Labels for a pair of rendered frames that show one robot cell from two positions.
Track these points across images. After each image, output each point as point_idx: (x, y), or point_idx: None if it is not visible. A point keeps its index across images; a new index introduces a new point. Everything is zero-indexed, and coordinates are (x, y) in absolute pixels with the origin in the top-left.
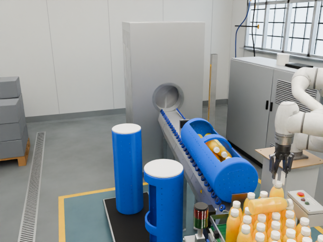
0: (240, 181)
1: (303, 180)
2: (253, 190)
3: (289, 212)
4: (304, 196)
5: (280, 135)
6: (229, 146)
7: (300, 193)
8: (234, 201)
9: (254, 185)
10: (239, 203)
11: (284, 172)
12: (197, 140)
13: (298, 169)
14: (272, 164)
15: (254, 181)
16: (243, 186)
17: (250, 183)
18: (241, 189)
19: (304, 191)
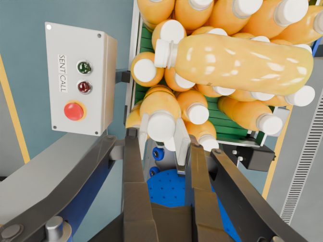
0: None
1: (9, 199)
2: (151, 180)
3: (175, 34)
4: (70, 101)
5: None
6: None
7: (74, 112)
8: (274, 132)
9: (151, 189)
10: (270, 119)
11: (141, 141)
12: None
13: (1, 223)
14: (247, 187)
15: (150, 197)
16: (176, 191)
17: (159, 195)
18: (179, 186)
19: (54, 120)
